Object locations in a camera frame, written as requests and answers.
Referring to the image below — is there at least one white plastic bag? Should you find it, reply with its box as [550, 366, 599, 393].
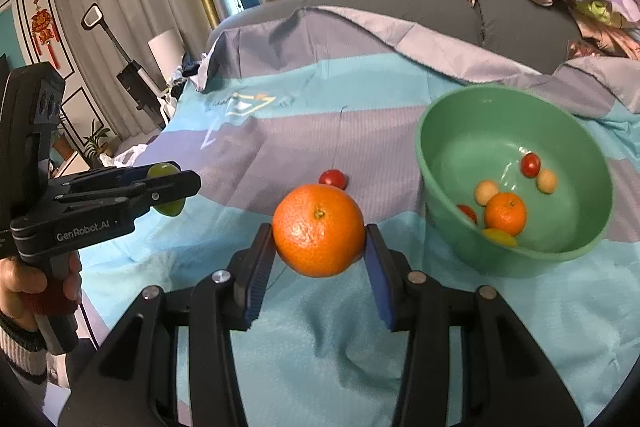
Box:
[100, 144, 151, 168]

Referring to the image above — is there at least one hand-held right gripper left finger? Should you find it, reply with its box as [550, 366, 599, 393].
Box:
[59, 223, 277, 427]

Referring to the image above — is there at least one green plastic bowl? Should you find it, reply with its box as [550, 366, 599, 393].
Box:
[416, 85, 614, 279]

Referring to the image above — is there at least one floral patterned cloth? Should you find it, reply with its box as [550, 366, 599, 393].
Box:
[567, 0, 640, 60]

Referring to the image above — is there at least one person's left forearm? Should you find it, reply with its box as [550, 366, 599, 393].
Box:
[0, 313, 52, 389]

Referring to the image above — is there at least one short grey cushion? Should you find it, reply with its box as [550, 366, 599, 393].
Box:
[475, 0, 586, 75]

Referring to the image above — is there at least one dark clothing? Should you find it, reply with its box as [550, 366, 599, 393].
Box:
[180, 52, 211, 78]

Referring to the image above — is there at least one red cherry tomato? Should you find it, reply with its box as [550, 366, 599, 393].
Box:
[520, 153, 542, 178]
[318, 169, 348, 190]

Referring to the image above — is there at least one black stick vacuum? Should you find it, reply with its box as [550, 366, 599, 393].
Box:
[81, 4, 167, 128]

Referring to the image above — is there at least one yellow-green lemon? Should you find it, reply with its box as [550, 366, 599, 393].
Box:
[481, 228, 518, 249]

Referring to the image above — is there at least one red knot ornament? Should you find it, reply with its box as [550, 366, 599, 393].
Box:
[31, 0, 61, 70]

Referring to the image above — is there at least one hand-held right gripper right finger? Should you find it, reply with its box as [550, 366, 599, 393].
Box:
[364, 223, 583, 427]

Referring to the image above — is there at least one person's left hand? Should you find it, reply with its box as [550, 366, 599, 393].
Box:
[0, 252, 84, 334]

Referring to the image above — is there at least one orange tangerine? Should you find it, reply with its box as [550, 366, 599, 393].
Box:
[272, 184, 367, 279]
[484, 192, 528, 236]

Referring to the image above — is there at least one potted plant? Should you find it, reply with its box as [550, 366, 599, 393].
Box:
[82, 119, 114, 158]

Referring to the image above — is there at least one green lemon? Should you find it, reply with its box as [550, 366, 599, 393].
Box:
[146, 162, 187, 217]

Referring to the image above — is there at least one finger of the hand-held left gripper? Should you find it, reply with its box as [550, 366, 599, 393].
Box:
[50, 171, 203, 222]
[47, 164, 153, 188]

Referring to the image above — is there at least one white cylindrical appliance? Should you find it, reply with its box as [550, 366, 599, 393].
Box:
[148, 27, 184, 92]

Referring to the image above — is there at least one striped teal and purple blanket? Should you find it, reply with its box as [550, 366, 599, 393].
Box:
[75, 4, 640, 427]

